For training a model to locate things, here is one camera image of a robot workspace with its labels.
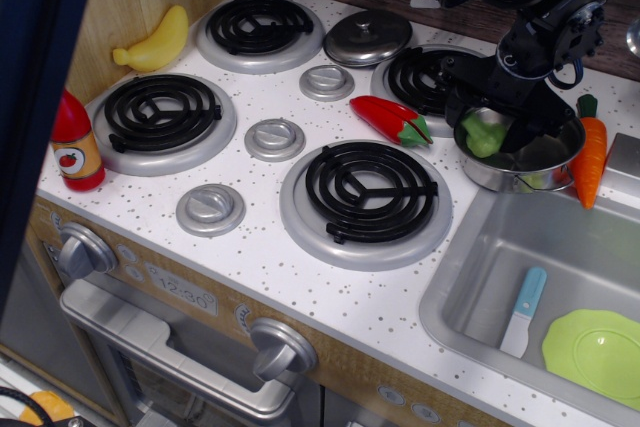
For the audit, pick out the back left stove burner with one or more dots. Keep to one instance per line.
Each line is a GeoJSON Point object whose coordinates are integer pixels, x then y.
{"type": "Point", "coordinates": [259, 36]}

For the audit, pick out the small steel pot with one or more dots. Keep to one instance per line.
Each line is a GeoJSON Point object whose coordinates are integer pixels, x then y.
{"type": "Point", "coordinates": [542, 165]}

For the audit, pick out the blue handled toy knife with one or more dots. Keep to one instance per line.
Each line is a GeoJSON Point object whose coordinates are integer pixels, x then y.
{"type": "Point", "coordinates": [516, 336]}

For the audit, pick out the back right stove burner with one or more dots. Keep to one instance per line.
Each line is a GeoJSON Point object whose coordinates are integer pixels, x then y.
{"type": "Point", "coordinates": [410, 79]}

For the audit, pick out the grey oven knob right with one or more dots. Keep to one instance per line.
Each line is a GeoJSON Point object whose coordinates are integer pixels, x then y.
{"type": "Point", "coordinates": [283, 354]}

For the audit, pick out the yellow object bottom left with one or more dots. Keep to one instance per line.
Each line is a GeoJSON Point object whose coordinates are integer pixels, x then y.
{"type": "Point", "coordinates": [56, 407]}

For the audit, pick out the grey toy sink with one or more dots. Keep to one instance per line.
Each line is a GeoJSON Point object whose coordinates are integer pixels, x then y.
{"type": "Point", "coordinates": [516, 263]}

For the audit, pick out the front right stove burner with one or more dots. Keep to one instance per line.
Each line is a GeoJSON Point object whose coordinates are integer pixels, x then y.
{"type": "Point", "coordinates": [365, 206]}

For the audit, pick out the grey oven door handle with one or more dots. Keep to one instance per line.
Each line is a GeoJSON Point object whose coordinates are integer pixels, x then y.
{"type": "Point", "coordinates": [169, 380]}

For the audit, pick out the grey top knob back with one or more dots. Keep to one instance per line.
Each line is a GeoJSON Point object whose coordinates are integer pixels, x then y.
{"type": "Point", "coordinates": [326, 83]}

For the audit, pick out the grey top knob middle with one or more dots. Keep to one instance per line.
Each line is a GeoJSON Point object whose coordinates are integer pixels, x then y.
{"type": "Point", "coordinates": [274, 140]}

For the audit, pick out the steel pot lid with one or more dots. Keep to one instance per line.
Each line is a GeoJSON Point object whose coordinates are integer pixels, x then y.
{"type": "Point", "coordinates": [367, 38]}

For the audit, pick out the grey oven knob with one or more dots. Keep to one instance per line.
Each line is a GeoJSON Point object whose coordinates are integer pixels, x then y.
{"type": "Point", "coordinates": [283, 354]}
{"type": "Point", "coordinates": [84, 252]}

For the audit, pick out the yellow toy banana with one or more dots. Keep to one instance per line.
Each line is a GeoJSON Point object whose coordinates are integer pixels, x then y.
{"type": "Point", "coordinates": [161, 47]}

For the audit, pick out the green toy broccoli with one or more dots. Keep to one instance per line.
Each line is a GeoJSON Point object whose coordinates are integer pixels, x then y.
{"type": "Point", "coordinates": [483, 139]}

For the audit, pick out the hanging steel utensil right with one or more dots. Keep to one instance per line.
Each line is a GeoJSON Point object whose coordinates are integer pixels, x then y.
{"type": "Point", "coordinates": [633, 37]}

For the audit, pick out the light green toy plate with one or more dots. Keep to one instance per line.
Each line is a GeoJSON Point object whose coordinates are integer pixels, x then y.
{"type": "Point", "coordinates": [596, 349]}

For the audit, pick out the front left stove burner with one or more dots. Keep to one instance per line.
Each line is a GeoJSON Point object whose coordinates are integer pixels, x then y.
{"type": "Point", "coordinates": [161, 124]}

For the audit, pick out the red toy ketchup bottle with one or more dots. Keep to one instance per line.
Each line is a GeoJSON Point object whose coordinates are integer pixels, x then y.
{"type": "Point", "coordinates": [74, 146]}

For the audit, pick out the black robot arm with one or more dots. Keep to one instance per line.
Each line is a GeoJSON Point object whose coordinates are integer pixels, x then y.
{"type": "Point", "coordinates": [546, 36]}

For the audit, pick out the red toy chili pepper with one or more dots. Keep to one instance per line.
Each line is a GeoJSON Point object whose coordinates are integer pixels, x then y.
{"type": "Point", "coordinates": [394, 121]}

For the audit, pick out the orange toy carrot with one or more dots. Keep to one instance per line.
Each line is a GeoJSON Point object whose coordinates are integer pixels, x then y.
{"type": "Point", "coordinates": [588, 166]}

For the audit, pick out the grey top knob front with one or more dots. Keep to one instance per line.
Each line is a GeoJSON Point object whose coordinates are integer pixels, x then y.
{"type": "Point", "coordinates": [210, 210]}

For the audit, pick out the stove burner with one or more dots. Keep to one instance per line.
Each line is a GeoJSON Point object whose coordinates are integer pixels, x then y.
{"type": "Point", "coordinates": [259, 36]}
{"type": "Point", "coordinates": [161, 124]}
{"type": "Point", "coordinates": [365, 206]}
{"type": "Point", "coordinates": [410, 79]}

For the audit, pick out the grey oven knob left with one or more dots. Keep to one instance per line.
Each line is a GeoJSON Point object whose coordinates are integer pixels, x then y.
{"type": "Point", "coordinates": [84, 252]}

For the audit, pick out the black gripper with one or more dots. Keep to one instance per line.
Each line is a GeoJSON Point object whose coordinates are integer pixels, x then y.
{"type": "Point", "coordinates": [474, 82]}

